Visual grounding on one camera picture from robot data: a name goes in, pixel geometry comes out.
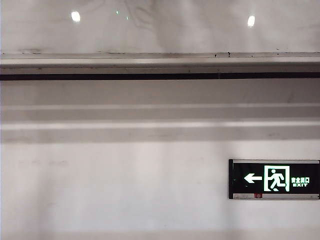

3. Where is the aluminium whiteboard tray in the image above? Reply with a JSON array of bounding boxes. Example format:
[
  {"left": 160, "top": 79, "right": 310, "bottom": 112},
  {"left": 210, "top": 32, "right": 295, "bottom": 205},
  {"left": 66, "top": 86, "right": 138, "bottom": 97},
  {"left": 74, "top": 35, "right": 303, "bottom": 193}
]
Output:
[{"left": 0, "top": 51, "right": 320, "bottom": 82}]

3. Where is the white whiteboard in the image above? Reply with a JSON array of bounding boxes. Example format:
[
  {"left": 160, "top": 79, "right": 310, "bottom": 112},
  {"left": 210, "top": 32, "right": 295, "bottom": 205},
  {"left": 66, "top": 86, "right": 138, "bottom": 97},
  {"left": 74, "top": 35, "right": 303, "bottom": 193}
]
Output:
[{"left": 0, "top": 0, "right": 320, "bottom": 55}]

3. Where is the green black exit sign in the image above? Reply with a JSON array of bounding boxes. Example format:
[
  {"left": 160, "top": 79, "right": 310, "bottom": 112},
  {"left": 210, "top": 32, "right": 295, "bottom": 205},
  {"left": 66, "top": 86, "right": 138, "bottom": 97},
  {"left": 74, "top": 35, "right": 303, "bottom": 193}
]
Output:
[{"left": 228, "top": 158, "right": 320, "bottom": 200}]

